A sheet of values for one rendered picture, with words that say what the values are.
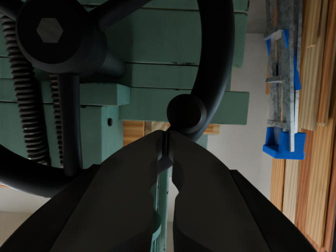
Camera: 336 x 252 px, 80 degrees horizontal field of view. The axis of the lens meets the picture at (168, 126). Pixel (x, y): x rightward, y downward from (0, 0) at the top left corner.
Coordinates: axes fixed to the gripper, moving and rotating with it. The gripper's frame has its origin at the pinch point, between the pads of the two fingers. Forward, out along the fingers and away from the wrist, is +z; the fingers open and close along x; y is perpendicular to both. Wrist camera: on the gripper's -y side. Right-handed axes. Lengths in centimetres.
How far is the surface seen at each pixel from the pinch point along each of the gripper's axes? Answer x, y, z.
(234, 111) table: 12.1, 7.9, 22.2
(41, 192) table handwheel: -10.8, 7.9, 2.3
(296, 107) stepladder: 66, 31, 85
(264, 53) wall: 124, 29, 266
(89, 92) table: -9.9, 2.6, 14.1
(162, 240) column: 1, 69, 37
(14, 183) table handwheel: -13.2, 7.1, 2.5
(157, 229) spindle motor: -1.0, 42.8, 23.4
